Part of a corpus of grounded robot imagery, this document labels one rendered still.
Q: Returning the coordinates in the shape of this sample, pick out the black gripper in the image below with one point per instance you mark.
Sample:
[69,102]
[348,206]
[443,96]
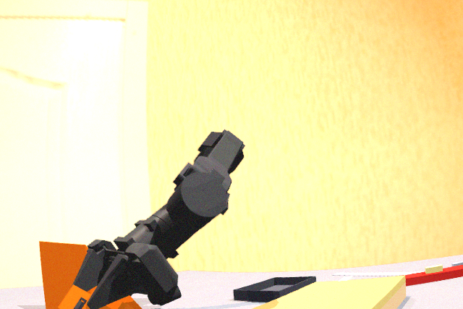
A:
[139,265]

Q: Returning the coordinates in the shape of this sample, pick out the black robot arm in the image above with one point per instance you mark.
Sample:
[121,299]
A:
[201,193]

